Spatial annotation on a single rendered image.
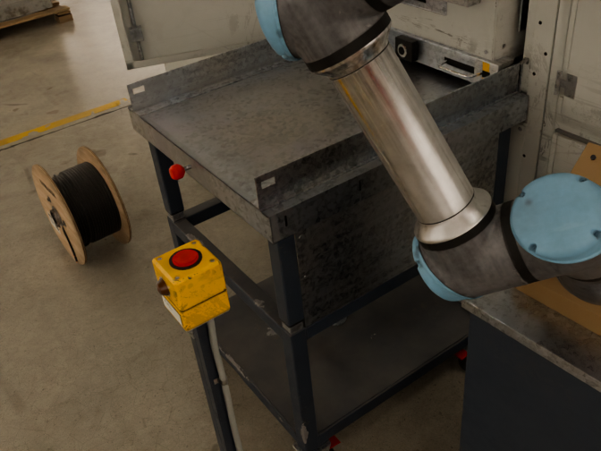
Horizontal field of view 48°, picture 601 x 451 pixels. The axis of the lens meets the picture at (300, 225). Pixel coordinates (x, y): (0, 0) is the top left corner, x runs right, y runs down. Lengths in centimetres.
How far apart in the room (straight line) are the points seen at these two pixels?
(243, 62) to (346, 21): 97
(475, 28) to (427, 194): 72
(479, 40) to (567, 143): 29
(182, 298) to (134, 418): 107
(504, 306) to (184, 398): 116
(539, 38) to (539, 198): 66
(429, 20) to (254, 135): 50
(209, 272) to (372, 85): 37
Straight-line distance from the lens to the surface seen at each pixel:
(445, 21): 160
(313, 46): 80
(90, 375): 220
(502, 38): 153
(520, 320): 111
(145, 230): 273
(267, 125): 147
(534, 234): 89
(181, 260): 101
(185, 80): 167
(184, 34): 192
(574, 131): 152
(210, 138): 145
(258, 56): 176
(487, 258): 92
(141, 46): 192
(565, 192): 90
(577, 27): 142
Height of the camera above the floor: 151
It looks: 35 degrees down
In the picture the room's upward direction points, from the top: 6 degrees counter-clockwise
